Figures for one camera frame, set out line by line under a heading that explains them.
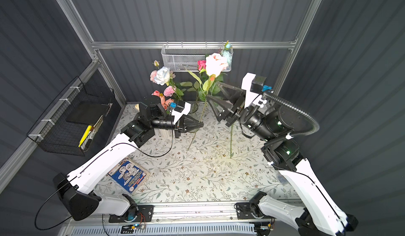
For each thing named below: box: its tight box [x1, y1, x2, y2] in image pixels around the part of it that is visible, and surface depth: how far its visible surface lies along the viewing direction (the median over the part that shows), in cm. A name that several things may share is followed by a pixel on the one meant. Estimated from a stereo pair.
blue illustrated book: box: [108, 156, 151, 195], surface depth 84 cm
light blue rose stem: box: [222, 40, 234, 63], surface depth 75 cm
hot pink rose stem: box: [197, 60, 207, 93], surface depth 79 cm
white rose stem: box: [153, 60, 185, 101], surface depth 71 cm
